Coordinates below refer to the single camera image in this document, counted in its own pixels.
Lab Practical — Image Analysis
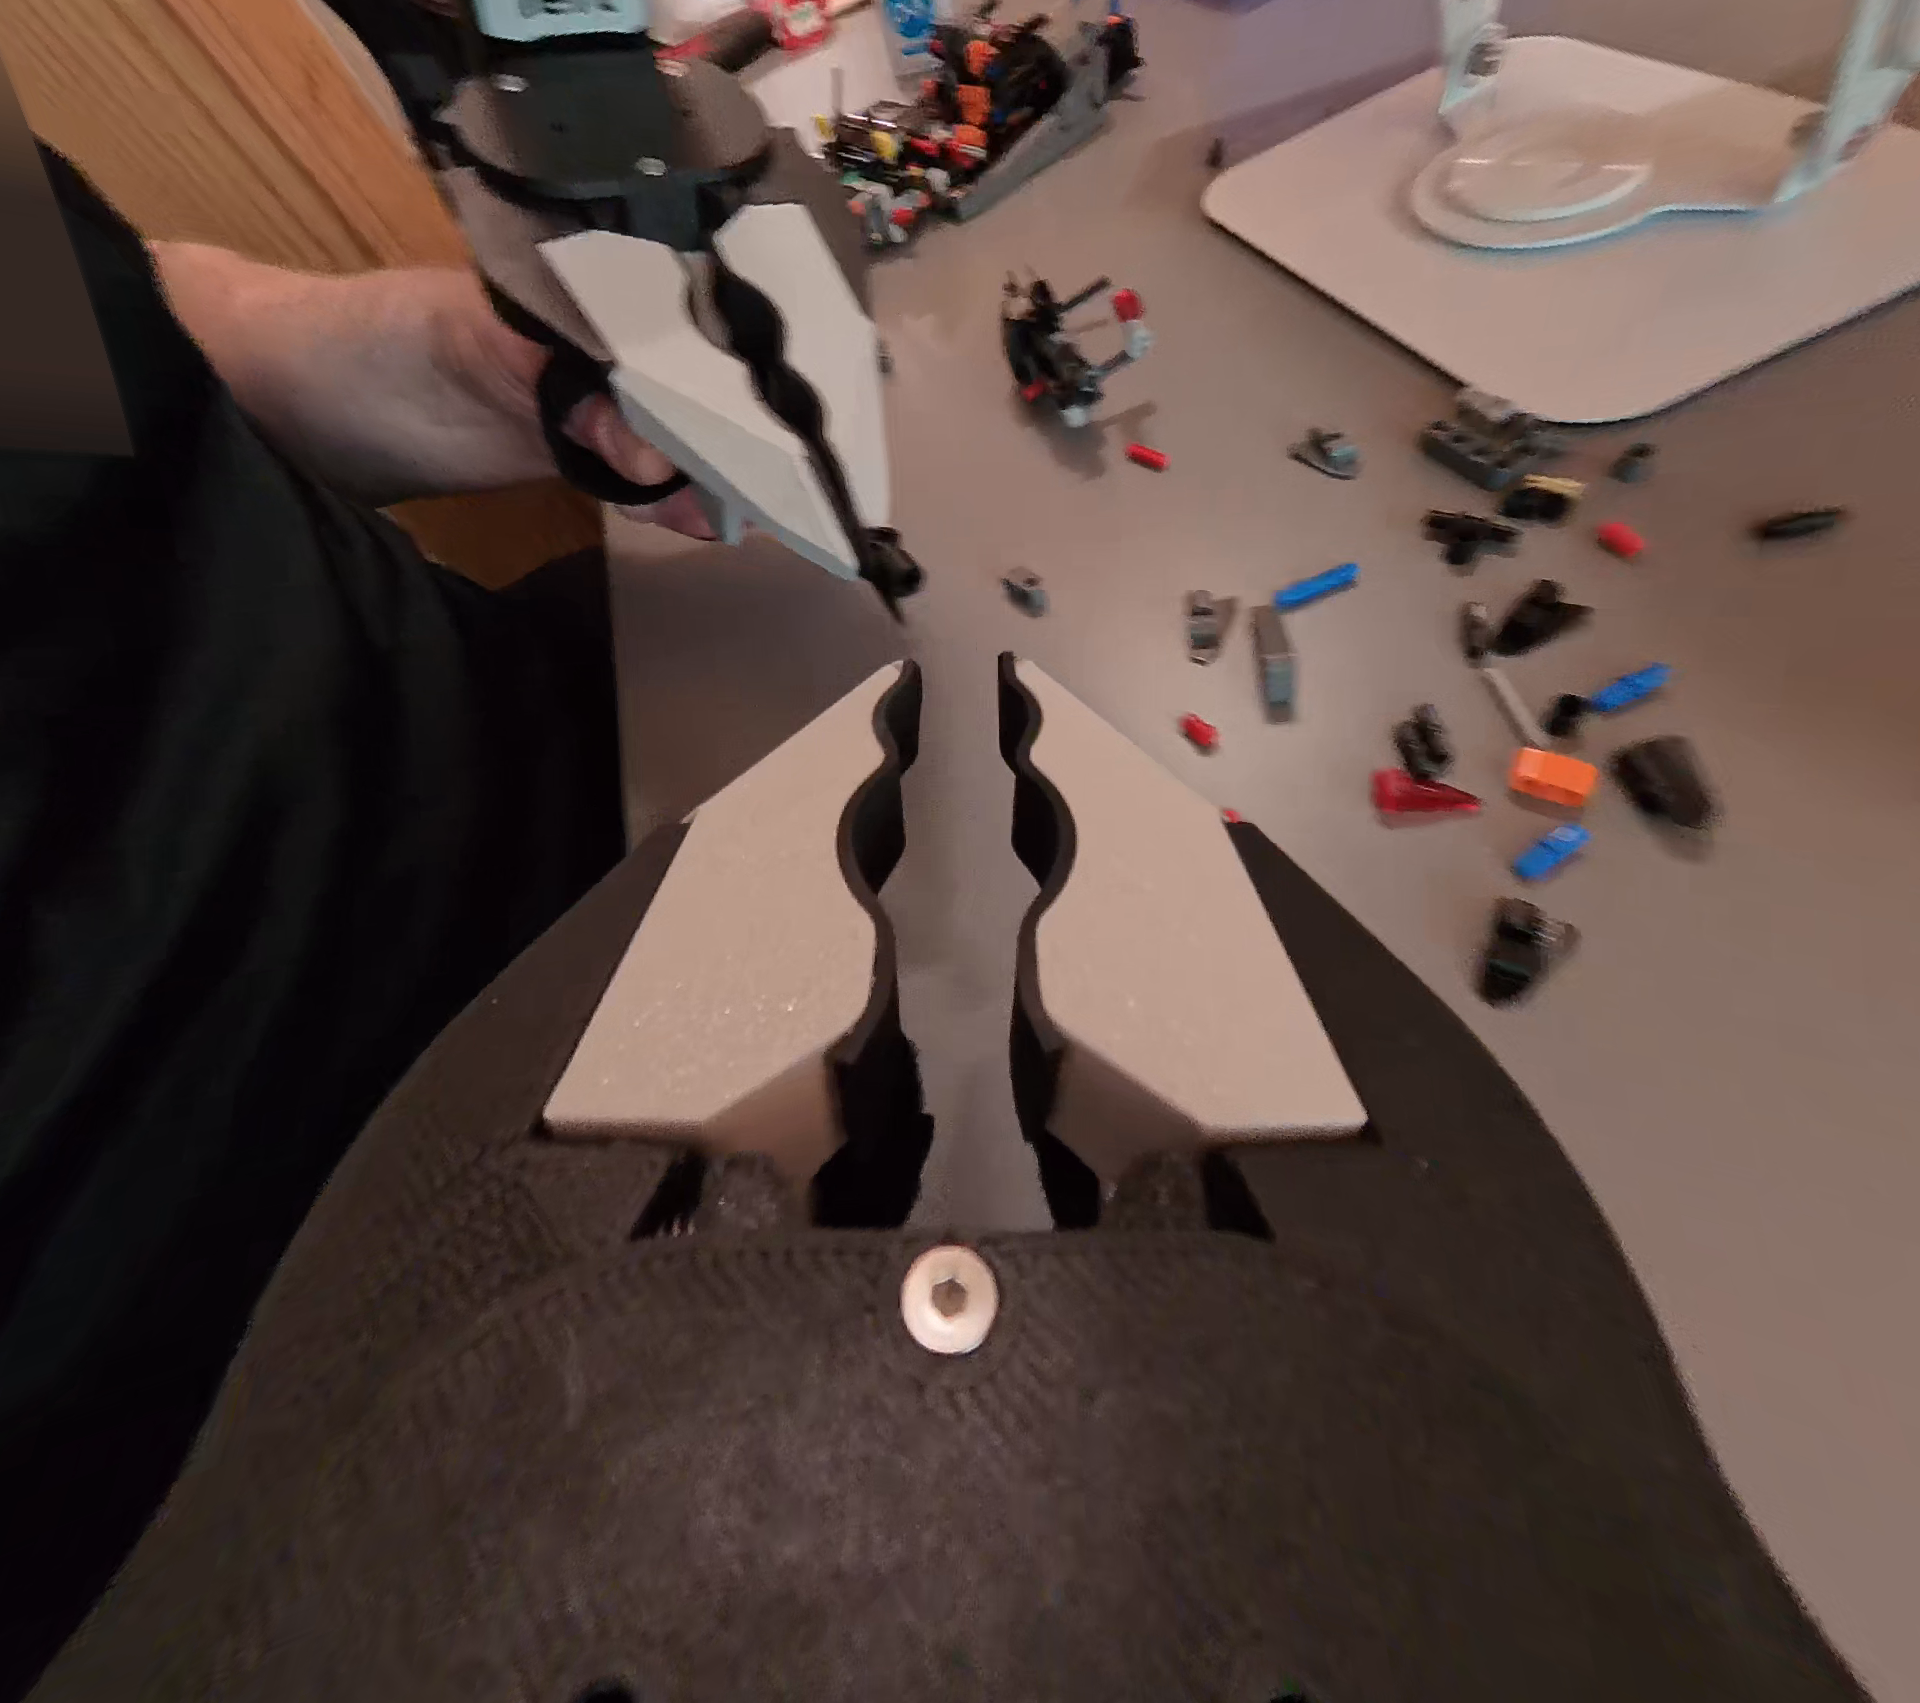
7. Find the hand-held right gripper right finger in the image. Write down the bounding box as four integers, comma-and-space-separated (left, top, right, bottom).
998, 650, 1373, 1184

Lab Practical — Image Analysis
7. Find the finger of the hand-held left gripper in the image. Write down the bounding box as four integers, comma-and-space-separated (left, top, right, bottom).
714, 205, 893, 538
536, 231, 868, 580

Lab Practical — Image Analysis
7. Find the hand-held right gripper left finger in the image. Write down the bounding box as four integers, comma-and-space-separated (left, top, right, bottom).
542, 658, 924, 1168

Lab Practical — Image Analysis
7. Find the black red lego subassembly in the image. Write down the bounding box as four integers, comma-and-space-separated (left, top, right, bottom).
995, 277, 1159, 431

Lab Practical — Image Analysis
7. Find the pile of lego pieces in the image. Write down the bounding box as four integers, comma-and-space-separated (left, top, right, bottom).
1001, 391, 1849, 1008

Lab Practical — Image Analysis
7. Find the large multicoloured lego model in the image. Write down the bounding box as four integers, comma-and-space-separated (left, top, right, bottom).
816, 9, 1146, 251

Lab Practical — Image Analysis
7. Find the person's left hand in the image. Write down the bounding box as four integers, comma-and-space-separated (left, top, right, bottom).
156, 241, 722, 542

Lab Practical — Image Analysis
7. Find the wooden column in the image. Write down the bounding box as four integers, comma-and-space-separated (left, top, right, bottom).
0, 0, 602, 580

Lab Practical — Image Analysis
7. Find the person's black clothing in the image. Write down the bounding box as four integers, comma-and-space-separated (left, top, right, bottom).
0, 145, 629, 1676

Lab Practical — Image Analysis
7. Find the white metal book stand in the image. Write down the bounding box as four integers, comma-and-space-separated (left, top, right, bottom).
1202, 0, 1920, 429

